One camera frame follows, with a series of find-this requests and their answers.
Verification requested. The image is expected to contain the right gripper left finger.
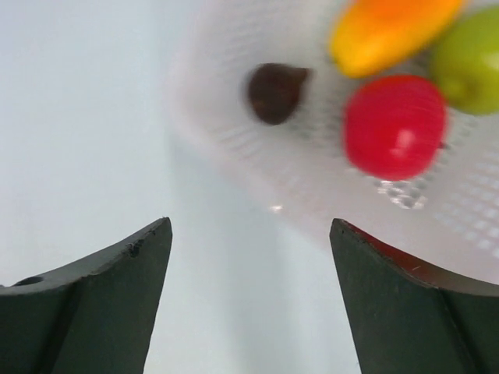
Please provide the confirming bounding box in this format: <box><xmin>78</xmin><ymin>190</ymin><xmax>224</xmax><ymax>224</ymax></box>
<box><xmin>1</xmin><ymin>217</ymin><xmax>172</xmax><ymax>373</ymax></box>

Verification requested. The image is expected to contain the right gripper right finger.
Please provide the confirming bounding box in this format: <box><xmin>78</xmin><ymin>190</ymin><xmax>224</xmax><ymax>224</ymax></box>
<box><xmin>330</xmin><ymin>219</ymin><xmax>498</xmax><ymax>373</ymax></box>

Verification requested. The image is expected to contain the red fake apple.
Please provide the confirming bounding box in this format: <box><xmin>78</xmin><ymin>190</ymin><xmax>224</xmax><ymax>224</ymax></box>
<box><xmin>343</xmin><ymin>75</ymin><xmax>447</xmax><ymax>181</ymax></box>

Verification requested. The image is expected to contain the brown fake fig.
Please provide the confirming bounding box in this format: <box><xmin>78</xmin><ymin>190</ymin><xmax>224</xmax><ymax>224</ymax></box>
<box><xmin>244</xmin><ymin>62</ymin><xmax>313</xmax><ymax>125</ymax></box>

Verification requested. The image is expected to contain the green fake pear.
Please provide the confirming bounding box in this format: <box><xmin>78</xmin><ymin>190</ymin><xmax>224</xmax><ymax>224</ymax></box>
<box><xmin>429</xmin><ymin>4</ymin><xmax>498</xmax><ymax>115</ymax></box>

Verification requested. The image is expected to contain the orange fake mango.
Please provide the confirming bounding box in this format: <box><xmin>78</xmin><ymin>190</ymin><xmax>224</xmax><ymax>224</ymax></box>
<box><xmin>327</xmin><ymin>0</ymin><xmax>465</xmax><ymax>78</ymax></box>

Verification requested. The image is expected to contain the white plastic basket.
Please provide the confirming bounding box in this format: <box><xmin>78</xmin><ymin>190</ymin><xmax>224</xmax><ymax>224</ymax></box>
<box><xmin>168</xmin><ymin>1</ymin><xmax>498</xmax><ymax>283</ymax></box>

